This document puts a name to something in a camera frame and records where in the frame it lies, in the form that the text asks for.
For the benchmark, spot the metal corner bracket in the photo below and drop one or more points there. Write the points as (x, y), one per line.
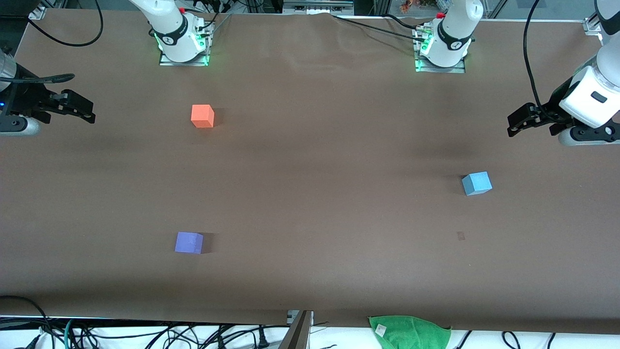
(593, 25)
(38, 13)

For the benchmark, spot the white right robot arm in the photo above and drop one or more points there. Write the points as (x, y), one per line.
(172, 29)

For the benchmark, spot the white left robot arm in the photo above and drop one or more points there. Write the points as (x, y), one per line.
(453, 39)

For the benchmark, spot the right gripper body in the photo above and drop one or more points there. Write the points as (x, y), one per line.
(25, 98)

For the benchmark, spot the purple foam block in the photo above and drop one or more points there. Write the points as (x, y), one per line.
(188, 242)

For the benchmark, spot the black power plug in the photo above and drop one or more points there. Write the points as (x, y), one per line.
(262, 339)

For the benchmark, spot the green cloth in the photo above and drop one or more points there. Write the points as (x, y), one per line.
(411, 334)

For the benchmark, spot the orange foam block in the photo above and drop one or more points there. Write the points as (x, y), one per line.
(201, 116)

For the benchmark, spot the aluminium profile bar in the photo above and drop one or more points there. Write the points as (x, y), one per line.
(298, 334)

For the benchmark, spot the metal frame rail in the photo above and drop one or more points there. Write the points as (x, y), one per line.
(317, 6)

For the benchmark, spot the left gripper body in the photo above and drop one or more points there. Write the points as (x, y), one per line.
(555, 104)

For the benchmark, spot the blue foam block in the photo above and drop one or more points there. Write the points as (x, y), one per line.
(477, 184)

